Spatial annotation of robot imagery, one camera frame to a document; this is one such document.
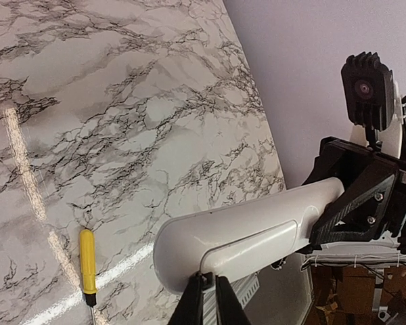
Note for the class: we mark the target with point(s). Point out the cardboard boxes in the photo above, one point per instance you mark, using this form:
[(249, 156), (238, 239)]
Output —
[(358, 294)]

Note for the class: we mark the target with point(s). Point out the white remote control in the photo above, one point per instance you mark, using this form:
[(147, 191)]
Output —
[(181, 242)]

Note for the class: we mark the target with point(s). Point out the front aluminium rail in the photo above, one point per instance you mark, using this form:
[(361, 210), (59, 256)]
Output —
[(244, 289)]

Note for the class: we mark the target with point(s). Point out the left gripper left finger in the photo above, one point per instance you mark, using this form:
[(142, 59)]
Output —
[(189, 310)]

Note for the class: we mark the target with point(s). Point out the yellow handled screwdriver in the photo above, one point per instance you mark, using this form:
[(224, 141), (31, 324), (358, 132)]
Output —
[(88, 269)]

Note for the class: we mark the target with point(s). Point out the white battery cover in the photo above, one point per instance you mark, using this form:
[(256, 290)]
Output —
[(251, 253)]

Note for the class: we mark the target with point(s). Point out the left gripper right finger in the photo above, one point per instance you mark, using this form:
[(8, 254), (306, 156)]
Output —
[(229, 309)]

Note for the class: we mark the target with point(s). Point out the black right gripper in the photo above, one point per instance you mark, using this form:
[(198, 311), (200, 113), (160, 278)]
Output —
[(374, 197)]

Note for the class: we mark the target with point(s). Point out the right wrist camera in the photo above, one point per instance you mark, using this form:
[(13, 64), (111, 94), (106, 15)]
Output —
[(369, 91)]

